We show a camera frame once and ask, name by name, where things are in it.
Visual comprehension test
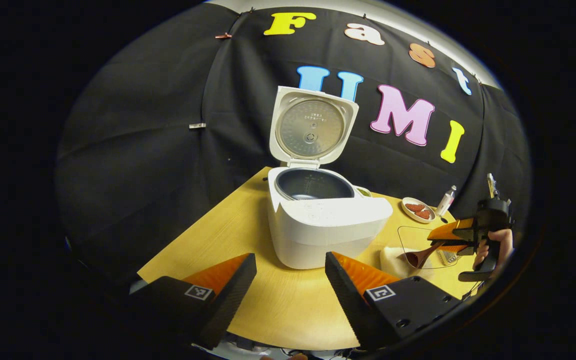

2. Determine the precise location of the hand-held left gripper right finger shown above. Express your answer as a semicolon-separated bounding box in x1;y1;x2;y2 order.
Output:
324;251;464;351

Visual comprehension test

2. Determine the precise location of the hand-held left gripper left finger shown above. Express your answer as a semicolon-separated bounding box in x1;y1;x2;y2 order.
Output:
129;253;258;351

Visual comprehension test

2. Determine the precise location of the brown wooden spoon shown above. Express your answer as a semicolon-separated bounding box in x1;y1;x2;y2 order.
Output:
404;241;446;269

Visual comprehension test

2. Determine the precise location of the clear rice container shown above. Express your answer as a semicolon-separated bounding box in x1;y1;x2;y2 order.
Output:
379;225;469;281

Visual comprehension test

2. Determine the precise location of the white rice cooker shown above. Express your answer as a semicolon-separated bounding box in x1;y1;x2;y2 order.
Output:
267;85;394;270

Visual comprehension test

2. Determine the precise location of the clear bottle with pink label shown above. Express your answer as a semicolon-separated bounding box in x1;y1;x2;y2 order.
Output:
436;185;458;217

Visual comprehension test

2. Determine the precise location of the white round plate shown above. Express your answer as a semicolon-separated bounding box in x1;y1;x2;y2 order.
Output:
401;197;437;224

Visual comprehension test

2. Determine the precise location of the black backdrop cloth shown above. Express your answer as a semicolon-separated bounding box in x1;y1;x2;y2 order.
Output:
55;5;533;301

